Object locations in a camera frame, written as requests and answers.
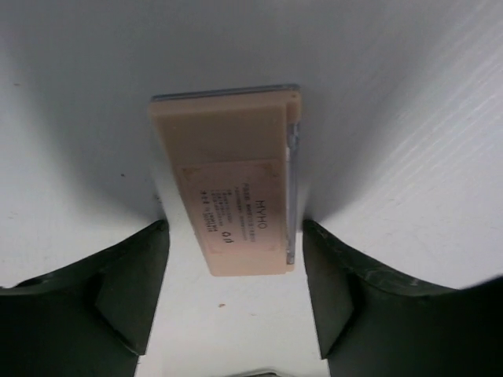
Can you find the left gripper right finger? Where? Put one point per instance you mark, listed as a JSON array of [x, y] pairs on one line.
[[373, 320]]

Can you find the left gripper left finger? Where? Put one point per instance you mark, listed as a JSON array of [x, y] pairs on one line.
[[91, 318]]

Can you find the pink blush compact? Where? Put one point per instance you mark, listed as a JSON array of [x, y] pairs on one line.
[[233, 155]]

